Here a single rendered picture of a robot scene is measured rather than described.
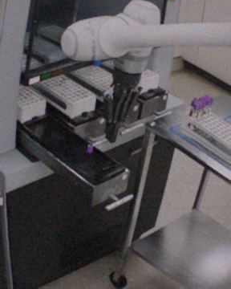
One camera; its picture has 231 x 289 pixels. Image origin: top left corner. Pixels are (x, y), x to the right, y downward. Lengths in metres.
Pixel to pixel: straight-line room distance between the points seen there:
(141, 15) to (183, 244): 1.08
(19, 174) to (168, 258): 0.72
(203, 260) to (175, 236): 0.19
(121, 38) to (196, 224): 1.20
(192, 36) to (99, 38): 0.22
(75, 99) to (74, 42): 0.53
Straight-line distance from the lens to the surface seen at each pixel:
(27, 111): 1.72
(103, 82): 1.90
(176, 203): 2.84
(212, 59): 4.08
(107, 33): 1.27
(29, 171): 1.69
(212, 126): 1.74
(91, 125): 1.79
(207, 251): 2.16
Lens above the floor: 1.71
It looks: 31 degrees down
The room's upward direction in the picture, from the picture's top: 9 degrees clockwise
